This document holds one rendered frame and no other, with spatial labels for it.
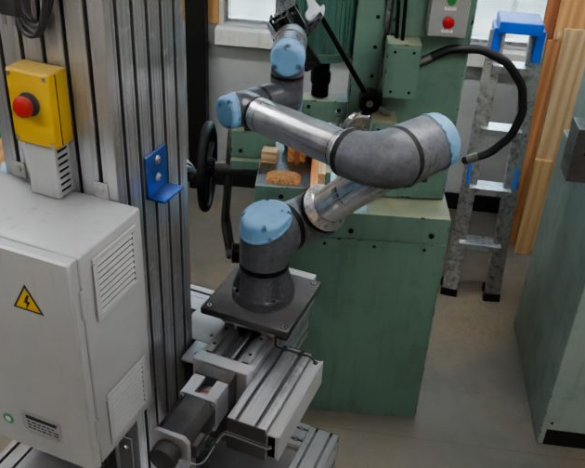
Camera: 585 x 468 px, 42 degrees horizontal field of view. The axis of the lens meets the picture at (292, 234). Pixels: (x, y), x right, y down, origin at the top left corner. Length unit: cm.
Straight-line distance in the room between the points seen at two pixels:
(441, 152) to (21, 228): 77
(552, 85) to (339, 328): 155
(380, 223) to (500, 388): 96
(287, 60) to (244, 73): 212
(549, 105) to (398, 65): 151
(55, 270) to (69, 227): 10
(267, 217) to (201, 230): 196
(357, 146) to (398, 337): 119
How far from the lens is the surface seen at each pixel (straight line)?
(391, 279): 235
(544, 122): 351
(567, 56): 344
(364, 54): 219
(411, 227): 226
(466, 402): 284
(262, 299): 175
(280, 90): 170
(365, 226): 225
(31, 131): 136
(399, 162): 139
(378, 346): 251
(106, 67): 128
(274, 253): 170
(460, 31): 209
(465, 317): 323
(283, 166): 224
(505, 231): 322
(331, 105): 227
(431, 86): 219
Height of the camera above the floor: 190
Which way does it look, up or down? 32 degrees down
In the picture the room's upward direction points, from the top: 3 degrees clockwise
